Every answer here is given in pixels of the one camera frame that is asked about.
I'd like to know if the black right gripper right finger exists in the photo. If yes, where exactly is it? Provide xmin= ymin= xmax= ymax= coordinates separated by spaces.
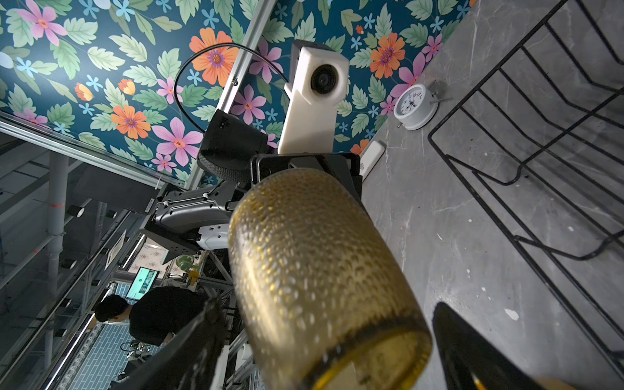
xmin=432 ymin=302 xmax=542 ymax=389

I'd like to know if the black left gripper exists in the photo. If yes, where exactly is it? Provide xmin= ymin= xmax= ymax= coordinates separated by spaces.
xmin=250 ymin=152 xmax=364 ymax=211

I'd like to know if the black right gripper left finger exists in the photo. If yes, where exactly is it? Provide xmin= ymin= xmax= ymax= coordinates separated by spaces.
xmin=110 ymin=299 xmax=228 ymax=389

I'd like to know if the olive green glass cup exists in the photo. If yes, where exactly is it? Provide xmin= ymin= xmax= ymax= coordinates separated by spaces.
xmin=228 ymin=168 xmax=433 ymax=389

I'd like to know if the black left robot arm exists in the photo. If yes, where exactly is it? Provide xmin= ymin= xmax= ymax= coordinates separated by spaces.
xmin=141 ymin=110 xmax=362 ymax=257

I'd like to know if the white remote control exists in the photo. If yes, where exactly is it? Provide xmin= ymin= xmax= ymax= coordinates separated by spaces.
xmin=360 ymin=141 xmax=385 ymax=180

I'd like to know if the person in black shirt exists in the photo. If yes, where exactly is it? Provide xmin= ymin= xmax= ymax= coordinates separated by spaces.
xmin=94 ymin=286 xmax=206 ymax=346

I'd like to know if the white alarm clock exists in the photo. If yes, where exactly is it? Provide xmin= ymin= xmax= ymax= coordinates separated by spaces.
xmin=394 ymin=84 xmax=440 ymax=131

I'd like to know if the computer monitor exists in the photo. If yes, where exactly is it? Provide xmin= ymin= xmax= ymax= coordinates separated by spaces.
xmin=126 ymin=266 xmax=159 ymax=301

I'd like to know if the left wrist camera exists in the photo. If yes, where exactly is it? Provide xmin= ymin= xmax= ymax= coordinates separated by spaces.
xmin=277 ymin=40 xmax=349 ymax=154

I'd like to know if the black wire dish rack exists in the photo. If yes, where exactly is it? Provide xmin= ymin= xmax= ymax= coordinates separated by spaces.
xmin=428 ymin=1 xmax=623 ymax=388

